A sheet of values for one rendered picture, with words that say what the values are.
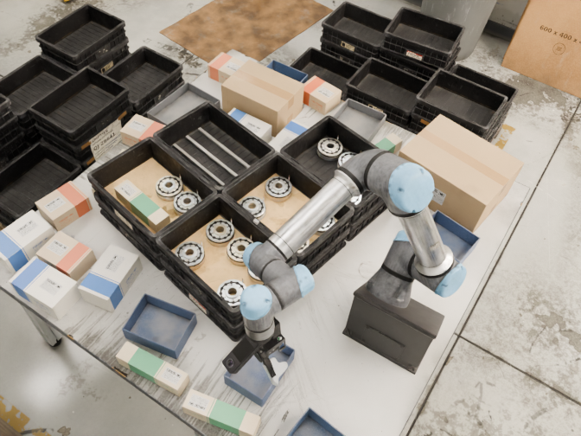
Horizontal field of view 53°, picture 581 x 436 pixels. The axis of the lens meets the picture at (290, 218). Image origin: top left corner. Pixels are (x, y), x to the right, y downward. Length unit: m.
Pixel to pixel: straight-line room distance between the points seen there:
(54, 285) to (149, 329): 0.36
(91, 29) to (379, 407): 2.67
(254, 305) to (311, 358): 0.71
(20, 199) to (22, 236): 0.85
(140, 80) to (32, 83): 0.59
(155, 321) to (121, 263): 0.24
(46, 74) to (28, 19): 1.22
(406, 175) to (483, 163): 1.00
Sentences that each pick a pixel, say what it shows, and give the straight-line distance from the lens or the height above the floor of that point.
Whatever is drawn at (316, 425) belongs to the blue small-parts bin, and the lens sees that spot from 1.95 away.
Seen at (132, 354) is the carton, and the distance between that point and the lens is 2.00.
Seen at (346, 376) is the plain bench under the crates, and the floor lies 0.70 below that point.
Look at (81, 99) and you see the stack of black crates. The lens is 3.23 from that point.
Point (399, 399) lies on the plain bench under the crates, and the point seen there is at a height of 0.70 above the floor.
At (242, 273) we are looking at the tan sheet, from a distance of 2.02.
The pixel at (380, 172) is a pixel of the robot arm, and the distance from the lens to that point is 1.49.
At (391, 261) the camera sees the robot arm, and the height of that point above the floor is 1.02.
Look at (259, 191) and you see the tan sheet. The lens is 2.24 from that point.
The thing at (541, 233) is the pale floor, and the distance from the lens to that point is 3.52.
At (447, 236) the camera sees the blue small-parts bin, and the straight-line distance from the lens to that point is 2.39.
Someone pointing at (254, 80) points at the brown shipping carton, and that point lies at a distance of 2.65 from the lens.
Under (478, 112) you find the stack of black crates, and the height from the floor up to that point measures 0.49.
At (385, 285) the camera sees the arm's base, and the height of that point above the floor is 0.97.
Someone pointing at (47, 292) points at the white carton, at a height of 0.79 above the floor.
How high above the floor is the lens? 2.56
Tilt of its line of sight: 53 degrees down
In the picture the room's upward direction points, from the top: 5 degrees clockwise
